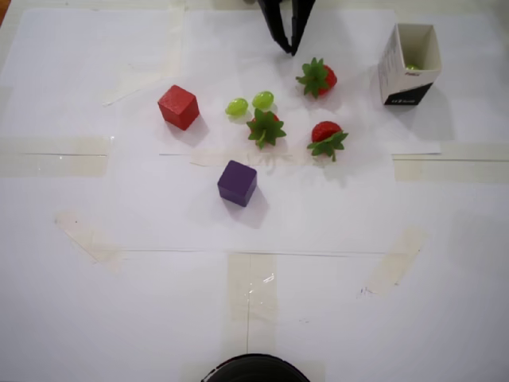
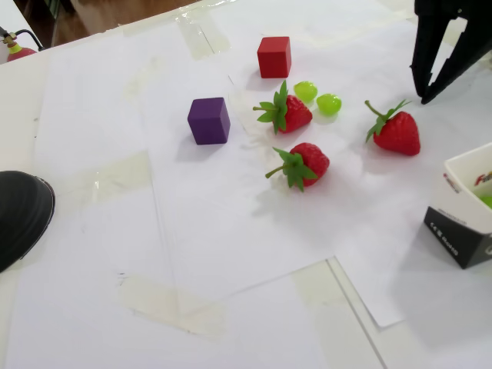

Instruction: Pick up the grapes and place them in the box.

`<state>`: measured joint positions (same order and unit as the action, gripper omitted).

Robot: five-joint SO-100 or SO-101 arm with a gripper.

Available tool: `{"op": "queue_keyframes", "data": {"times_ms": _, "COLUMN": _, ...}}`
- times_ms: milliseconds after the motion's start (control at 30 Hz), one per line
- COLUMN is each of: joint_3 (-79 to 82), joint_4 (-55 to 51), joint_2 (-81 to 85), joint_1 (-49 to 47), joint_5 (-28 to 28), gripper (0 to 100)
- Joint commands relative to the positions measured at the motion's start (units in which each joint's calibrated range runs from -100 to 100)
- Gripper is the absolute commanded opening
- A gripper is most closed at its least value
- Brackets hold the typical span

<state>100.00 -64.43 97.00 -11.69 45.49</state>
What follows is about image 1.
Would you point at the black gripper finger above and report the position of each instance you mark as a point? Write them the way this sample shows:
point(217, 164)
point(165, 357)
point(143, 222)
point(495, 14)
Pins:
point(302, 20)
point(276, 24)

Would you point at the green grape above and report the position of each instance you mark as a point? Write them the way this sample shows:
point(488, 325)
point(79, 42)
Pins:
point(263, 99)
point(413, 66)
point(237, 106)

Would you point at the red plastic strawberry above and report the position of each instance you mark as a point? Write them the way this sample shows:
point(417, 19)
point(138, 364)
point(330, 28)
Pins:
point(326, 137)
point(265, 128)
point(318, 77)

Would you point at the white and black cardboard box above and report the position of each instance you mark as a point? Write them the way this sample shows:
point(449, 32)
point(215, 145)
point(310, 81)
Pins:
point(391, 75)

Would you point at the red wooden cube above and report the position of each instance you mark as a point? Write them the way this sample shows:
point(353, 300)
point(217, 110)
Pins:
point(177, 105)

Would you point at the purple wooden cube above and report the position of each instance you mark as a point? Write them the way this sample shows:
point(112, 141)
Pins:
point(236, 183)

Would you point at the beige masking tape strip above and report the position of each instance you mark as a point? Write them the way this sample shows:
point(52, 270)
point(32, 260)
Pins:
point(238, 286)
point(51, 165)
point(87, 238)
point(449, 171)

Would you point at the beige tape strip with pen marks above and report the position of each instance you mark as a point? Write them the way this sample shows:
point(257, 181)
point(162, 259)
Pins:
point(397, 258)

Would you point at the black round ribbed object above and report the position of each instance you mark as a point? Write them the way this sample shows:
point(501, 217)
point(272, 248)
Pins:
point(254, 370)

